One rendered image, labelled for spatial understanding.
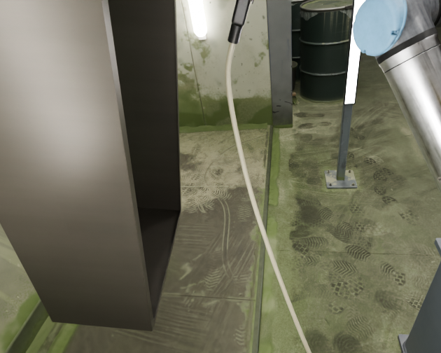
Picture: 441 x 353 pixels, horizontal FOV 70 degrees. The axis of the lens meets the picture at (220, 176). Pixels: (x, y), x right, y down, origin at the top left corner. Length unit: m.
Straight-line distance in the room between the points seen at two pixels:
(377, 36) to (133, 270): 0.81
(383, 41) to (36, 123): 0.70
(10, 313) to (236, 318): 1.07
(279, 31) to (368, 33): 1.99
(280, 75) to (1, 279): 2.36
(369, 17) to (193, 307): 1.43
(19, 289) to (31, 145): 1.28
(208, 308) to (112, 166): 1.15
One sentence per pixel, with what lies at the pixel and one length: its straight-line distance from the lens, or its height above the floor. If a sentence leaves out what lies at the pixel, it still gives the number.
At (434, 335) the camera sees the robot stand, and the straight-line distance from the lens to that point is 1.37.
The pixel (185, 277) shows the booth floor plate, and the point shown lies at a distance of 1.83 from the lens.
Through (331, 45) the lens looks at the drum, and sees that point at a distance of 3.28.
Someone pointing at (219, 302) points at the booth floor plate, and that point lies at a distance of 1.71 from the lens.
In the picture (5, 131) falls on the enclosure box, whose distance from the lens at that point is 0.75.
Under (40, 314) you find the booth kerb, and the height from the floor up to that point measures 0.11.
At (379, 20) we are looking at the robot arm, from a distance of 0.76.
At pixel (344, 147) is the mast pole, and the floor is 0.29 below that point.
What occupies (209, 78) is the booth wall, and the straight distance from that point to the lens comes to 2.90.
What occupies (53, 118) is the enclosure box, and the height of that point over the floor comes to 1.27.
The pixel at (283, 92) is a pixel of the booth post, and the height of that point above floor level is 0.36.
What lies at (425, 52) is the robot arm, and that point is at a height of 1.26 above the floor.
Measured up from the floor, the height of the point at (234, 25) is 1.31.
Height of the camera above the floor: 1.49
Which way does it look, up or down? 37 degrees down
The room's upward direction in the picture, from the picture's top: 11 degrees counter-clockwise
